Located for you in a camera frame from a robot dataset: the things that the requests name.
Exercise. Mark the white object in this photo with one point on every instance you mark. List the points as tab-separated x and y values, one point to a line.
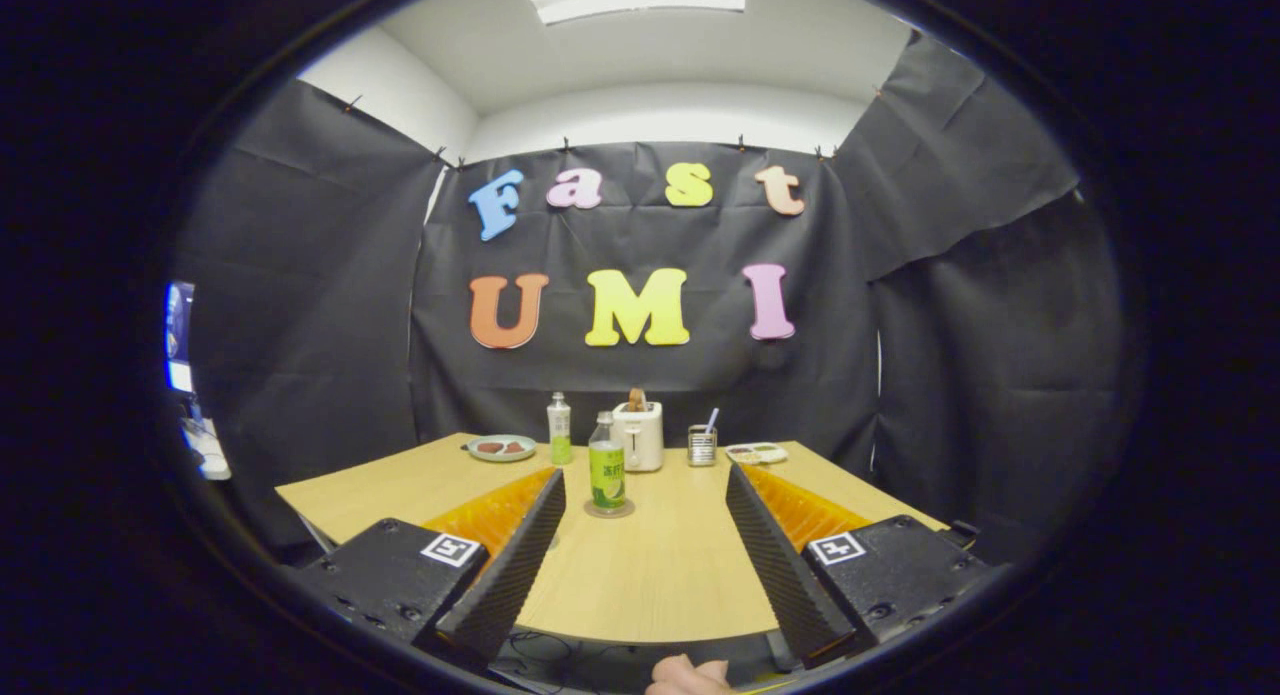
208	450

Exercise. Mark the small pale green plate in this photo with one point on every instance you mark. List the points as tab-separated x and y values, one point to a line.
500	458

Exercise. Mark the white food tray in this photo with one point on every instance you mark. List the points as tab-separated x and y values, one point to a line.
757	454

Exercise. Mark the green label juice bottle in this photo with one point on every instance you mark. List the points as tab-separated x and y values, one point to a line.
606	475

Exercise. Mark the wooden table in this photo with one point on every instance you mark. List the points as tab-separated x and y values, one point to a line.
660	575

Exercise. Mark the cream toaster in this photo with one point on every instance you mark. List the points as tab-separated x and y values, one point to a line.
642	440

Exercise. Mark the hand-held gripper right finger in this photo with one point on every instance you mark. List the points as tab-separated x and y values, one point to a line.
775	565

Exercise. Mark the black backdrop cloth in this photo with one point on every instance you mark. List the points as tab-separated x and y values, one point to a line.
640	240

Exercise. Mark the metal mesh holder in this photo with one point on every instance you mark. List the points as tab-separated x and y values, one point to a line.
702	447

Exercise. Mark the round brown coaster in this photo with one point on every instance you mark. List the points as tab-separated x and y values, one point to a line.
628	510

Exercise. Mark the slim bottle with green drink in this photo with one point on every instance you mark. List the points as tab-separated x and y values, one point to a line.
559	430

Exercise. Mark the computer monitor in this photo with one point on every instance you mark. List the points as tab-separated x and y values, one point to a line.
180	335

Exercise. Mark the brown toast slice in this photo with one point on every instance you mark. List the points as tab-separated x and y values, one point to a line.
637	399

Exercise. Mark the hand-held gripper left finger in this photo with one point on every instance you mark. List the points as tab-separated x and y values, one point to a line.
510	575

